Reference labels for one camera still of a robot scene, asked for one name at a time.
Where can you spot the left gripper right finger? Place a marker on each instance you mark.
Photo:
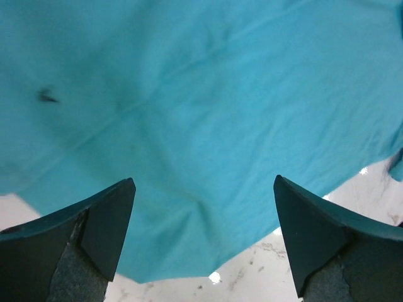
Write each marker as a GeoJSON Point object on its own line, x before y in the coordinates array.
{"type": "Point", "coordinates": [336, 254]}

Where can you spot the turquoise t shirt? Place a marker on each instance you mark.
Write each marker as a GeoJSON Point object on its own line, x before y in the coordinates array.
{"type": "Point", "coordinates": [202, 104]}

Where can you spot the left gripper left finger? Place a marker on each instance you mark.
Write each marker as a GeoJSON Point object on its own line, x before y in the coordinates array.
{"type": "Point", "coordinates": [71, 254]}

